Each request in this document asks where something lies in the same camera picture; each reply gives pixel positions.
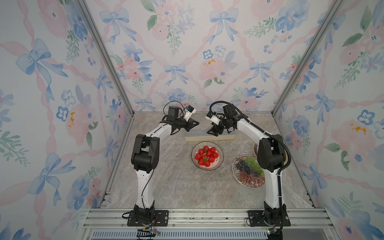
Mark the glass plate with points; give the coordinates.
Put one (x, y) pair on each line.
(219, 150)

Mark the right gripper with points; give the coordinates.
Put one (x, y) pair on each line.
(225, 125)

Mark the right aluminium corner post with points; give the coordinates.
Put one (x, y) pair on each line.
(328, 19)

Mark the green grapes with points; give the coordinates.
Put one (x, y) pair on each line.
(254, 166)

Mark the red strawberries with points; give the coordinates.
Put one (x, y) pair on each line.
(207, 156)

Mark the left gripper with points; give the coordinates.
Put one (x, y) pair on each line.
(190, 126)

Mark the plastic wrap dispenser box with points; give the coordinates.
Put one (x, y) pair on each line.
(202, 136)

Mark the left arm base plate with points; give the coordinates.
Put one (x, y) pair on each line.
(159, 219)

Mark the red grapes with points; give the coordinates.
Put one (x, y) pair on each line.
(251, 181)

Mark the black grapes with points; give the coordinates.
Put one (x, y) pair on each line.
(243, 166)

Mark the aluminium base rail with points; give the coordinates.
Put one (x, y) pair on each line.
(208, 224)

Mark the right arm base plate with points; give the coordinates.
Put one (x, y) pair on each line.
(255, 217)

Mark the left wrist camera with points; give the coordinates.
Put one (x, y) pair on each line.
(189, 111)

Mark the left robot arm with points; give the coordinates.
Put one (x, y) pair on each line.
(145, 158)

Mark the left aluminium corner post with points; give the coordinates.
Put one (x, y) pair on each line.
(90, 24)

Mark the blue yellow-rimmed plate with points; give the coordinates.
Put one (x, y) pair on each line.
(255, 149)

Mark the patterned fruit plate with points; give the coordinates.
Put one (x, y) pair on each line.
(247, 172)

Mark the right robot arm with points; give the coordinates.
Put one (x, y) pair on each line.
(273, 156)

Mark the aluminium corner post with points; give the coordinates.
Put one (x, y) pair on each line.
(90, 24)
(328, 19)

